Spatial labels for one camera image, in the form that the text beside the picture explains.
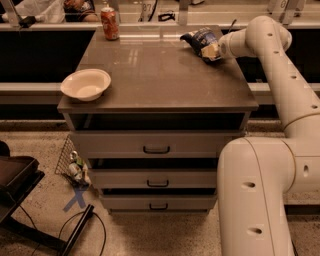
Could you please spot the top grey drawer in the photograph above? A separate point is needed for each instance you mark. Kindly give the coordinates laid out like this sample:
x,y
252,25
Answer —
x,y
147,144

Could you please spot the wire mesh basket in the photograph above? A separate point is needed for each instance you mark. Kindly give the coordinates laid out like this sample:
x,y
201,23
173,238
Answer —
x,y
64,158

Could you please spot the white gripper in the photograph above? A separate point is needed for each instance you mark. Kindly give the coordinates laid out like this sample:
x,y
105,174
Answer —
x,y
224,47

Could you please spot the white paper bowl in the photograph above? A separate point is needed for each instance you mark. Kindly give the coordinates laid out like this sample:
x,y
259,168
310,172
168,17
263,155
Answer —
x,y
86,85

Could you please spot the white plastic bag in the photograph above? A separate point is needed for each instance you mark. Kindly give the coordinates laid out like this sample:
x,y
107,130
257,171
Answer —
x,y
43,11

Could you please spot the grey drawer cabinet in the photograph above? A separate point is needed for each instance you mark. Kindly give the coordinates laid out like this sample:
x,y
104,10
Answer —
x,y
159,84

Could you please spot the blue chip bag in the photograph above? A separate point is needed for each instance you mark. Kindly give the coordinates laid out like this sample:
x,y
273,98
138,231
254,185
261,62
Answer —
x,y
200,39

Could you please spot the orange soda can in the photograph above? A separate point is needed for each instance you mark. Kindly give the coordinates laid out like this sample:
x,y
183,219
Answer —
x,y
109,23

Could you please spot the bottom grey drawer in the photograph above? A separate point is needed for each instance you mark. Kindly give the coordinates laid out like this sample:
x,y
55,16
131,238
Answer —
x,y
158,202

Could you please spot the person behind glass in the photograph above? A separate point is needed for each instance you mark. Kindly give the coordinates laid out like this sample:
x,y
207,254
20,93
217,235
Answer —
x,y
80,11

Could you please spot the bottles in basket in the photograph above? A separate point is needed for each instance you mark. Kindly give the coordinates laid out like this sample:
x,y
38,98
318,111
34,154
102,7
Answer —
x,y
78,169

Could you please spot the middle grey drawer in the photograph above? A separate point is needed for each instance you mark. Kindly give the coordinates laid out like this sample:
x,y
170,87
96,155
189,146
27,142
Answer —
x,y
154,178

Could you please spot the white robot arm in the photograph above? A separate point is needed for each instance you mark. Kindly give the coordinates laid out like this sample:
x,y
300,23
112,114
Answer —
x,y
254,172

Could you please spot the grey drawer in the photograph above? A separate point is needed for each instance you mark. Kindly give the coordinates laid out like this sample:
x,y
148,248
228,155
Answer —
x,y
147,144
158,202
154,178

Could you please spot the black cart on left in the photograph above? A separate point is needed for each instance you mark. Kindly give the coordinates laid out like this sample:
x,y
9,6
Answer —
x,y
18,177

